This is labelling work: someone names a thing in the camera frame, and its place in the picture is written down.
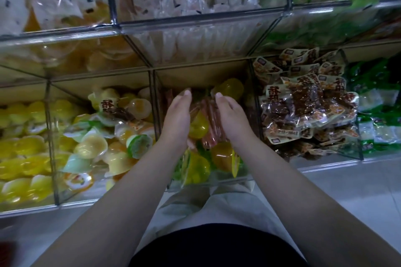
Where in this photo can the person's left hand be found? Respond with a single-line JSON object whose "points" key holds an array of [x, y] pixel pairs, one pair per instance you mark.
{"points": [[177, 120]]}

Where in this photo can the person's right hand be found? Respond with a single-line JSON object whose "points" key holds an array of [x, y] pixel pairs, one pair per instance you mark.
{"points": [[235, 120]]}

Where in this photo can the pile of brown snack packets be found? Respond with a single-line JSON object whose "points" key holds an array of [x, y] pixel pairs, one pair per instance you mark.
{"points": [[307, 101]]}

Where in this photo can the pile of pastel jelly cups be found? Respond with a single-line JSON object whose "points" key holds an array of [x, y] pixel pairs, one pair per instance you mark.
{"points": [[94, 145]]}

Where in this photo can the pile of green bamboo packets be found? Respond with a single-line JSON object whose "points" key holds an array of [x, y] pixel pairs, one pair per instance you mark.
{"points": [[382, 132]]}

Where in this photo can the pile of yellow jelly cups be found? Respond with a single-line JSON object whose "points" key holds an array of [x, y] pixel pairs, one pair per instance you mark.
{"points": [[25, 151]]}

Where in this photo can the person's left forearm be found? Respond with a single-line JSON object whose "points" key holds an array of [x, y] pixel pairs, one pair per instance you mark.
{"points": [[106, 217]]}

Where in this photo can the person's right forearm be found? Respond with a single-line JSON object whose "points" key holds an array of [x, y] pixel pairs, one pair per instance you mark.
{"points": [[326, 207]]}

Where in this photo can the light grey shorts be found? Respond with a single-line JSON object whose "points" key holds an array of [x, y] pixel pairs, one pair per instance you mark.
{"points": [[213, 204]]}

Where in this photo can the black shirt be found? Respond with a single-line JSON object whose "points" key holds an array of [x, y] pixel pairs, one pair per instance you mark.
{"points": [[219, 248]]}

